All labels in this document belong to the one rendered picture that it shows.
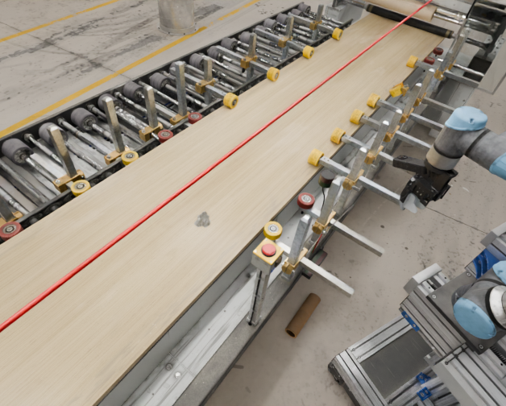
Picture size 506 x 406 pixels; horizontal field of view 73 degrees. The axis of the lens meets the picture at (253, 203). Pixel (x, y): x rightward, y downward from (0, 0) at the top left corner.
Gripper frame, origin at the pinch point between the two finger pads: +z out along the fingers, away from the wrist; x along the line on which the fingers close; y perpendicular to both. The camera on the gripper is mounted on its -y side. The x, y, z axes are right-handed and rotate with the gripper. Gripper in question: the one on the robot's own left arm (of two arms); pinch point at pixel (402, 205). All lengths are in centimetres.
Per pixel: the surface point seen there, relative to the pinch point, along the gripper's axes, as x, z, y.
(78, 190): -89, 41, -90
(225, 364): -61, 62, 1
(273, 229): -21, 41, -33
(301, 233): -20.1, 25.5, -18.4
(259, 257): -46.1, 9.9, -8.4
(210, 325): -58, 70, -18
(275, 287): -26, 62, -17
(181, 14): 89, 107, -430
